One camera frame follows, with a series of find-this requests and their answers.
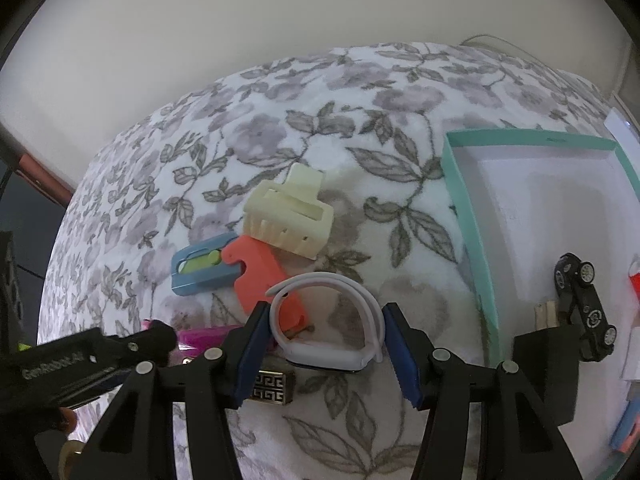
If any teal cardboard box lid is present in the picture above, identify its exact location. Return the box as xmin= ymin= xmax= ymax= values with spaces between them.
xmin=442 ymin=129 xmax=640 ymax=466

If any black toy car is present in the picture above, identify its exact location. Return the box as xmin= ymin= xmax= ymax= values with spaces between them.
xmin=554 ymin=252 xmax=618 ymax=362

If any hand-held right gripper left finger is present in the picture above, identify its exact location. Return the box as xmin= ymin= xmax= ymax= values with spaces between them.
xmin=85 ymin=301 xmax=273 ymax=480

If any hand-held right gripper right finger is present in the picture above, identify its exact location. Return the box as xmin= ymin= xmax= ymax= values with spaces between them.
xmin=382 ymin=302 xmax=583 ymax=480

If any white cable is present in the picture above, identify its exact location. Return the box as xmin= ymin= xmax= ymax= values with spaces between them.
xmin=460 ymin=34 xmax=547 ymax=67

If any white smartwatch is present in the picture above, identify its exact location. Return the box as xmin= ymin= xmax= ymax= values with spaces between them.
xmin=269 ymin=271 xmax=387 ymax=374

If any purple plastic case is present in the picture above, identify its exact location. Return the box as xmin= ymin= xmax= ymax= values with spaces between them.
xmin=175 ymin=326 xmax=247 ymax=355

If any tape roll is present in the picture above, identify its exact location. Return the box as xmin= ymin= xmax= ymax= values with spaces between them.
xmin=57 ymin=440 xmax=83 ymax=480

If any white power strip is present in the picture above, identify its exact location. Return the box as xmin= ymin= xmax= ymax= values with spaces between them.
xmin=604 ymin=110 xmax=640 ymax=142

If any black charger plug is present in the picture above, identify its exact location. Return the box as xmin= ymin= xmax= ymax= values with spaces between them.
xmin=512 ymin=300 xmax=583 ymax=426

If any small blue orange toy knife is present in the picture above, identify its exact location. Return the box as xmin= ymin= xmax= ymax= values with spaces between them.
xmin=171 ymin=232 xmax=310 ymax=333

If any gold patterned lighter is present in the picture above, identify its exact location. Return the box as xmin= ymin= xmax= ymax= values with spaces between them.
xmin=182 ymin=357 xmax=296 ymax=407

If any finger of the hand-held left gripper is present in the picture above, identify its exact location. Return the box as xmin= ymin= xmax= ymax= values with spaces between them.
xmin=112 ymin=319 xmax=177 ymax=365

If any cream hair claw clip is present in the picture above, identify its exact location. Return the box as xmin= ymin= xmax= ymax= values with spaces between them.
xmin=243 ymin=164 xmax=335 ymax=261

